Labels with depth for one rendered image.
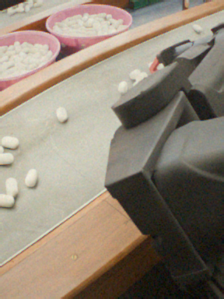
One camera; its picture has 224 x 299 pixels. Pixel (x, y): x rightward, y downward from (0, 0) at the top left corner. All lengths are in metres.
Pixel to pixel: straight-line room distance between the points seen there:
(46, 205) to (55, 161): 0.10
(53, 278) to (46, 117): 0.38
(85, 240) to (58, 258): 0.05
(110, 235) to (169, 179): 0.40
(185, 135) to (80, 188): 0.47
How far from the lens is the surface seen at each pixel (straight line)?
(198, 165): 0.16
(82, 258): 0.54
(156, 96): 0.24
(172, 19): 1.17
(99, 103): 0.80
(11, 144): 0.71
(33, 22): 1.17
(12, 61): 1.00
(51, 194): 0.64
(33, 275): 0.53
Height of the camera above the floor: 1.24
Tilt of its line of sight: 45 degrees down
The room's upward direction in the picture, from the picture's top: 1 degrees clockwise
